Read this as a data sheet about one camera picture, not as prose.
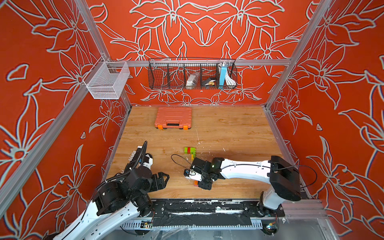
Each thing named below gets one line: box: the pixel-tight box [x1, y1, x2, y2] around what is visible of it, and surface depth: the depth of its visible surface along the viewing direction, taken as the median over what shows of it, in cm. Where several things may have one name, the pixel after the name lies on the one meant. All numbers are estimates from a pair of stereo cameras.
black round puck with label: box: [143, 153, 154, 167], surface depth 64 cm
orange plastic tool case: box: [154, 106, 192, 130], surface depth 106 cm
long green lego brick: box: [190, 147, 197, 159], surface depth 94 cm
